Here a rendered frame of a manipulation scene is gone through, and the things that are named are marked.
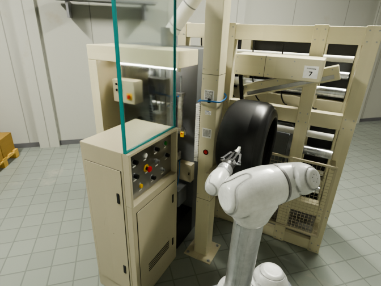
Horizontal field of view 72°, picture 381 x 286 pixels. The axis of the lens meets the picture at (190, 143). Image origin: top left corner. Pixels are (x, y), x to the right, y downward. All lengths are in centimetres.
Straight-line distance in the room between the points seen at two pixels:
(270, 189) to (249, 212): 9
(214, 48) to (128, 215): 123
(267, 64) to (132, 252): 161
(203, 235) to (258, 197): 176
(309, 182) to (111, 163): 116
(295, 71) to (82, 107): 374
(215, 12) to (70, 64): 331
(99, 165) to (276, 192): 120
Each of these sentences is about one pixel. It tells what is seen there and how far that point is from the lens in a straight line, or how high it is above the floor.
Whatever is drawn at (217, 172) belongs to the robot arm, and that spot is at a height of 126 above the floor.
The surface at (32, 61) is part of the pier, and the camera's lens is 480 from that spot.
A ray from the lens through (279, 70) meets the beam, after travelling 202.
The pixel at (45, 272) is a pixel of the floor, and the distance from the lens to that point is 279.
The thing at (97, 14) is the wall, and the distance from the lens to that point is 473.
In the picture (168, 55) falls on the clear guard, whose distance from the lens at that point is 178.
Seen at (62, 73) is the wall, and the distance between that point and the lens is 483.
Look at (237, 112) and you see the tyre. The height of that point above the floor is 144.
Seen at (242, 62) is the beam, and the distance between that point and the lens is 208.
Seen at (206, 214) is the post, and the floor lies 48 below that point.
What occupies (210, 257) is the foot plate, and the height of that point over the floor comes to 1.
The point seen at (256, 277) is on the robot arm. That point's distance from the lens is 131.
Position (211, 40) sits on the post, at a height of 188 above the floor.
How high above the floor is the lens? 194
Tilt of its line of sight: 23 degrees down
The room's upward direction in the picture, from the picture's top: 2 degrees clockwise
